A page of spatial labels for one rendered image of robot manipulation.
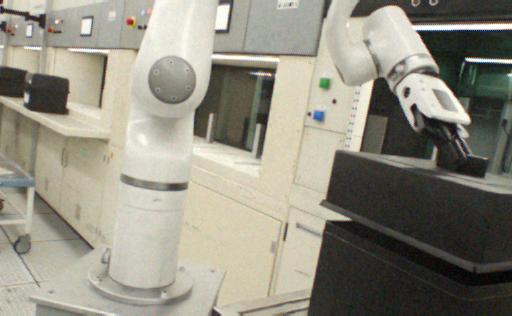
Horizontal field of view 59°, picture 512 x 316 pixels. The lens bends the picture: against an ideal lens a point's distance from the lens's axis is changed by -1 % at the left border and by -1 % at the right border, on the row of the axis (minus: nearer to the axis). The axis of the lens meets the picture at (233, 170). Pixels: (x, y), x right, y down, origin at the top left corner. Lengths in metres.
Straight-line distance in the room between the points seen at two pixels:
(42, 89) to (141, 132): 2.63
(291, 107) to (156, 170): 0.86
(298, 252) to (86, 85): 2.95
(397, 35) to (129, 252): 0.60
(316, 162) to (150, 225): 0.79
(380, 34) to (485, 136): 1.32
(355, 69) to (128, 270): 0.54
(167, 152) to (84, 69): 3.36
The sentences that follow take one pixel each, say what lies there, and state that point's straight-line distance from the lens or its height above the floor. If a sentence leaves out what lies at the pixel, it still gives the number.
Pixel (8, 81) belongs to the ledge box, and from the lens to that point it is 4.59.
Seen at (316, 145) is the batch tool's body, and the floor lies 1.01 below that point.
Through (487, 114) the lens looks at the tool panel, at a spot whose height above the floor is 1.21.
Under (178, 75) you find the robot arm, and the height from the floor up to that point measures 1.13.
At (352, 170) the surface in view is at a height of 1.03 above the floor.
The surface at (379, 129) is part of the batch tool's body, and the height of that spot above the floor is 1.09.
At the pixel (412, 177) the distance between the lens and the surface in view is 0.68.
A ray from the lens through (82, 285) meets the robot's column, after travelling 0.84.
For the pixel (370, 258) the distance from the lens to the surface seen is 0.73.
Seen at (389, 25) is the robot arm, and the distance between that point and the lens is 0.91.
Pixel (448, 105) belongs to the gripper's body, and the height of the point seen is 1.16.
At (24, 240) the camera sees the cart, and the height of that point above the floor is 0.09.
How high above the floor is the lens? 1.11
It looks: 9 degrees down
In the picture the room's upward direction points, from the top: 9 degrees clockwise
